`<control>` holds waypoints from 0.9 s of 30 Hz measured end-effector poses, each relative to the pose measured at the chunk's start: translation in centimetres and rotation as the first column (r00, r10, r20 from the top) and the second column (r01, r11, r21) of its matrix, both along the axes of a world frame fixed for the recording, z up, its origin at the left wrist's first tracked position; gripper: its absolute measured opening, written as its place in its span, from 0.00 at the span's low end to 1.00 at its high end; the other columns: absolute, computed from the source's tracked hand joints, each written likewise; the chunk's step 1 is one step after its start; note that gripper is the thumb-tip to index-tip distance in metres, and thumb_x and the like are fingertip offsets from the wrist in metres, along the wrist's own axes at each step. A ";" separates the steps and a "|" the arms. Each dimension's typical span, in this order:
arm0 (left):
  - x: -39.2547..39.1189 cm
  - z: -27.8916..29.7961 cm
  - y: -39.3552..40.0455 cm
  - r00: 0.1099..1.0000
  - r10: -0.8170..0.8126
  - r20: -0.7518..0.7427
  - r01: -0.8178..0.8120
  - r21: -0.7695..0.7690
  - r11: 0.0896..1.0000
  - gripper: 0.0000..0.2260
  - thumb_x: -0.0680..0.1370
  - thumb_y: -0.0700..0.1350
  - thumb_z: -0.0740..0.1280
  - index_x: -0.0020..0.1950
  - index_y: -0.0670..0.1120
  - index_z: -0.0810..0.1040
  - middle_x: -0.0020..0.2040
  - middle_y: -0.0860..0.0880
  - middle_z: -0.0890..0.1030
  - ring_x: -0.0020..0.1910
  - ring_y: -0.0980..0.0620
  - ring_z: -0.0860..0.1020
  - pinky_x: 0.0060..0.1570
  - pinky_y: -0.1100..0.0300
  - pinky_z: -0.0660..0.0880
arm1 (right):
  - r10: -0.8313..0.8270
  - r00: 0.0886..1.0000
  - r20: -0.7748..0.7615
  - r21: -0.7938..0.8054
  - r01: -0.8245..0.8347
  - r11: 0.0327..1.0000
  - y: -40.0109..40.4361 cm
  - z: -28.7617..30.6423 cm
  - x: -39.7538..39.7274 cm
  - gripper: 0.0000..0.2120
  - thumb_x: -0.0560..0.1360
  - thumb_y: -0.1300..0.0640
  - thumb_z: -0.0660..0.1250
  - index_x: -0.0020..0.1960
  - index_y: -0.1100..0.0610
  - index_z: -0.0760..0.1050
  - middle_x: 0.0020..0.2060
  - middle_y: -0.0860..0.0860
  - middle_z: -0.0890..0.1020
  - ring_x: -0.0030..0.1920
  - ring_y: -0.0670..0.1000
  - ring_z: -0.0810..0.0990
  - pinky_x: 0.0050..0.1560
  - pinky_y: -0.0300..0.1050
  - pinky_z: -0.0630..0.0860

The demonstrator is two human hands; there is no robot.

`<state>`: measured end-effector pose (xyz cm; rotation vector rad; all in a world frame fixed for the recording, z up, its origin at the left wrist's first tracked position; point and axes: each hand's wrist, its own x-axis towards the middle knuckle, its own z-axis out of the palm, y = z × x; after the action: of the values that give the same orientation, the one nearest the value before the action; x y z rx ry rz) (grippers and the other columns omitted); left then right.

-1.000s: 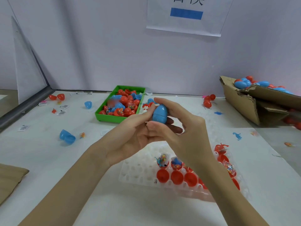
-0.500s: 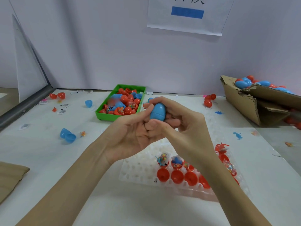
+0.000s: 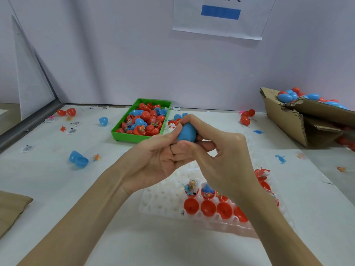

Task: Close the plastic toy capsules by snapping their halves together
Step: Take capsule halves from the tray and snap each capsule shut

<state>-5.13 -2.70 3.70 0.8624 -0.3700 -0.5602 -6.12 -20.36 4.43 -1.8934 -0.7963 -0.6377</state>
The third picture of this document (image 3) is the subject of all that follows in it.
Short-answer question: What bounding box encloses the person's left hand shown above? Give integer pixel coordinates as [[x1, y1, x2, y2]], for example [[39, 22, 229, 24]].
[[111, 122, 216, 196]]

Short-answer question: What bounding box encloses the person's right hand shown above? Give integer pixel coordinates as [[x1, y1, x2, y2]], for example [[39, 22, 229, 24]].
[[171, 114, 266, 207]]

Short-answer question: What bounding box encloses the small capsule cluster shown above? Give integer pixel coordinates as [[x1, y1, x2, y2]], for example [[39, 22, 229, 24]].
[[168, 113, 189, 126]]

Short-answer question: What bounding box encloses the cardboard box of capsules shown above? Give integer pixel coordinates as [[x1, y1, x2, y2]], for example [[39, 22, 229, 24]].
[[260, 87, 355, 149]]

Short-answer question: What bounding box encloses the pile of finished eggs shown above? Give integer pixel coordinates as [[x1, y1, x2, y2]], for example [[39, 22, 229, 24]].
[[277, 87, 355, 111]]

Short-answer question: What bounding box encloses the person's left forearm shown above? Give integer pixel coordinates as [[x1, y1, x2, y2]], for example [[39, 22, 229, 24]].
[[18, 166, 134, 266]]

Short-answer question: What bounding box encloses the green plastic tray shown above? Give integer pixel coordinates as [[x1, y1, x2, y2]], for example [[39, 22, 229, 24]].
[[111, 98, 173, 143]]

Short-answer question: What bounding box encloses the clear plastic egg tray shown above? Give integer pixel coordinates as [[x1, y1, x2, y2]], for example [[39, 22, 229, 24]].
[[139, 125, 295, 237]]

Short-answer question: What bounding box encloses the clear triangular panel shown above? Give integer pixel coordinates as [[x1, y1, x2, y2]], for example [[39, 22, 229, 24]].
[[12, 15, 56, 121]]

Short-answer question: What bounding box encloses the flat brown cardboard sheet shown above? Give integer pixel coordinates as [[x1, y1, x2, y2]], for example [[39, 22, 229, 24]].
[[0, 190, 33, 238]]

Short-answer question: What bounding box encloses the white paper sign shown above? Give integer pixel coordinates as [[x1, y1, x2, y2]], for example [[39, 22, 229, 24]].
[[172, 0, 278, 41]]

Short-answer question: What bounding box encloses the grey metal rail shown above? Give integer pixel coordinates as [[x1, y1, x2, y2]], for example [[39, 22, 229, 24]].
[[0, 99, 63, 152]]

